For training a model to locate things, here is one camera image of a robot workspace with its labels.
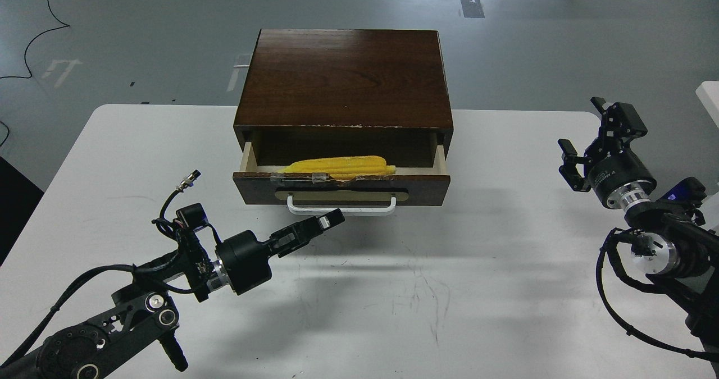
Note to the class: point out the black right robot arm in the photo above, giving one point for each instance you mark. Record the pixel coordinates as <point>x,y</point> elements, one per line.
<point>665,248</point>

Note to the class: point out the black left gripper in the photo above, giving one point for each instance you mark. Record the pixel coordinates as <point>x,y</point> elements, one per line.
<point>245,259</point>

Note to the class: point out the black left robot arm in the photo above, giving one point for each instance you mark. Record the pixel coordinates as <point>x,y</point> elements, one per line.
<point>144,311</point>

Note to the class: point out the yellow corn cob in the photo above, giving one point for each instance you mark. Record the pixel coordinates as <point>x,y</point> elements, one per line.
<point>343,168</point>

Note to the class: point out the wooden drawer with white handle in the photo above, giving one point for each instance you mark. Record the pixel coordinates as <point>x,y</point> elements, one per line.
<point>365,195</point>

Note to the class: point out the dark wooden cabinet box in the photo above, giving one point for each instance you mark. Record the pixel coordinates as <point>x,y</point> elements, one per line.
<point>350,78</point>

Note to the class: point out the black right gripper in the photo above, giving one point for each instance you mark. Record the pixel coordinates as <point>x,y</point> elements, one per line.
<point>620,124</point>

